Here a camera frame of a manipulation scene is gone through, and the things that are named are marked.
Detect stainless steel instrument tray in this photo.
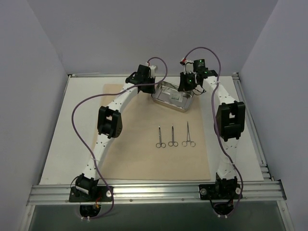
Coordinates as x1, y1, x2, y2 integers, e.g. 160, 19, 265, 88
151, 81, 194, 112

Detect steel forceps clamp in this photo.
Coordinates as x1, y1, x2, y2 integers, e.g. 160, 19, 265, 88
181, 122, 196, 147

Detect steel surgical scissors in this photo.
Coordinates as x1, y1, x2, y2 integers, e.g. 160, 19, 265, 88
168, 125, 179, 147

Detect beige surgical wrap cloth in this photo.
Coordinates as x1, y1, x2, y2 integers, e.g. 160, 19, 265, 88
99, 92, 211, 180

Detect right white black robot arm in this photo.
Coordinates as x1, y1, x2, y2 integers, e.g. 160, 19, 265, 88
178, 58, 245, 199

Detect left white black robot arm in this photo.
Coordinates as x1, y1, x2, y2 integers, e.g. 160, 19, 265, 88
76, 63, 157, 202

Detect green white suture packet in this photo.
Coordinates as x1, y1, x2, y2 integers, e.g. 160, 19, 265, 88
169, 91, 182, 102

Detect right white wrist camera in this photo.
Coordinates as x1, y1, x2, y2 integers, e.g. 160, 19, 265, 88
180, 58, 194, 74

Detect back aluminium rail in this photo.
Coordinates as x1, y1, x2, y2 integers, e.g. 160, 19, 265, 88
68, 73, 240, 79

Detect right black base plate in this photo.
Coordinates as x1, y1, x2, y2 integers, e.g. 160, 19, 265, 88
199, 184, 243, 200

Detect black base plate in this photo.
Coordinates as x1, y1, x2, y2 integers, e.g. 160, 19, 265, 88
68, 186, 113, 203
199, 184, 243, 200

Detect right aluminium side rail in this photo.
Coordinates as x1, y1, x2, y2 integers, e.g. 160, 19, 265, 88
232, 73, 275, 181

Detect front aluminium rail frame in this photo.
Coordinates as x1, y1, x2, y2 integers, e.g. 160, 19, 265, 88
27, 180, 286, 205

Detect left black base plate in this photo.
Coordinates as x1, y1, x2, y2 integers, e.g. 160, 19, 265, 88
68, 186, 113, 203

